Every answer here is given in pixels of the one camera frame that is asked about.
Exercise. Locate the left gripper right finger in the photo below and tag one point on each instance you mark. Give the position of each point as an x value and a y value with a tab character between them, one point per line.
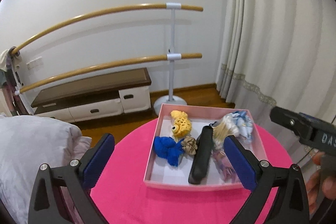
243	161

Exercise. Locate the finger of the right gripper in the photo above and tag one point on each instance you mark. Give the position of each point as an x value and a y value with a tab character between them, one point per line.
301	127
318	123

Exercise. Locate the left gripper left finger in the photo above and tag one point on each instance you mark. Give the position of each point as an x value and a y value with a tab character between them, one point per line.
95	160

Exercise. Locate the light blue patterned scrunchie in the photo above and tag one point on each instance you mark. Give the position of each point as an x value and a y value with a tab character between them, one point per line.
240	125

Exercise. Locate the black glasses case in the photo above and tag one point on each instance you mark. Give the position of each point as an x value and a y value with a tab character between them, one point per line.
201	159

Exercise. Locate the yellow crochet fish toy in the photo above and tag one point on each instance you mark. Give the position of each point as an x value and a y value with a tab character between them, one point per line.
181	124

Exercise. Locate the pastel organza ribbon bow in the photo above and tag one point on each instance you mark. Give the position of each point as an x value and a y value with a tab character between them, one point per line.
224	167

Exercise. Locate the bag of cotton swabs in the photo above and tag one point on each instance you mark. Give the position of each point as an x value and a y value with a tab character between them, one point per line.
222	129

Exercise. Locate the pink round table cover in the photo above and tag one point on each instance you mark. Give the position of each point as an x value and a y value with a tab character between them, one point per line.
122	196

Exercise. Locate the pink cardboard box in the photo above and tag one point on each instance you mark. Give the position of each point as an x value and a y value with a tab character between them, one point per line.
159	174

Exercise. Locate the white curtain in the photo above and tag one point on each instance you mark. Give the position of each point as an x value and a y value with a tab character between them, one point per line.
280	53

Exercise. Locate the white brown tv cabinet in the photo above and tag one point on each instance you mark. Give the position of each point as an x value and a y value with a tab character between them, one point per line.
96	97

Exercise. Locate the lower wooden ballet bar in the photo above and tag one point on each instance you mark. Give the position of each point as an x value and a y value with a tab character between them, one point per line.
112	64

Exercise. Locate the clothes hanging on bar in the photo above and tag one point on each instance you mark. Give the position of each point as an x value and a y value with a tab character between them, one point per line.
9	66

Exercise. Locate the white barre stand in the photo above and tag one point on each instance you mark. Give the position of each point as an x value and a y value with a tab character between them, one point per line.
170	98

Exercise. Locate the white wall switch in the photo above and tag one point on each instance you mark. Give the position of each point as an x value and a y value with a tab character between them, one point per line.
37	62

